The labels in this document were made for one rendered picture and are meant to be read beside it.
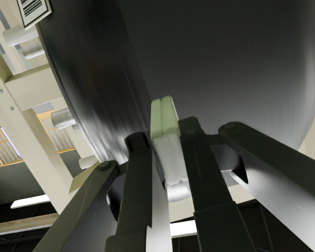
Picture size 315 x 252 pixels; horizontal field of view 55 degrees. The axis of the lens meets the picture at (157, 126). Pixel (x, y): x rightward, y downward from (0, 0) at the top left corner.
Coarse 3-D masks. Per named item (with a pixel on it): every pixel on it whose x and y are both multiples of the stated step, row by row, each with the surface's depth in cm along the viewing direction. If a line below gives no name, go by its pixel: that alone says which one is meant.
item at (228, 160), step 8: (184, 120) 18; (192, 120) 18; (184, 128) 17; (192, 128) 17; (200, 128) 16; (208, 136) 15; (216, 136) 15; (216, 144) 14; (224, 144) 14; (216, 152) 14; (224, 152) 14; (232, 152) 14; (216, 160) 14; (224, 160) 14; (232, 160) 14; (240, 160) 14; (224, 168) 14; (232, 168) 14; (240, 168) 14
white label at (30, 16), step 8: (16, 0) 30; (24, 0) 30; (32, 0) 29; (40, 0) 29; (24, 8) 30; (32, 8) 29; (40, 8) 29; (48, 8) 28; (24, 16) 30; (32, 16) 30; (40, 16) 29; (24, 24) 30; (32, 24) 30
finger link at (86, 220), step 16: (112, 160) 15; (96, 176) 14; (112, 176) 14; (80, 192) 13; (96, 192) 12; (64, 208) 12; (80, 208) 12; (96, 208) 12; (112, 208) 15; (64, 224) 11; (80, 224) 11; (96, 224) 12; (112, 224) 13; (48, 240) 10; (64, 240) 10; (80, 240) 11; (96, 240) 12
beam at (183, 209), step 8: (232, 192) 95; (240, 192) 95; (248, 192) 96; (184, 200) 96; (240, 200) 97; (176, 208) 97; (184, 208) 97; (192, 208) 97; (176, 216) 99; (184, 216) 99
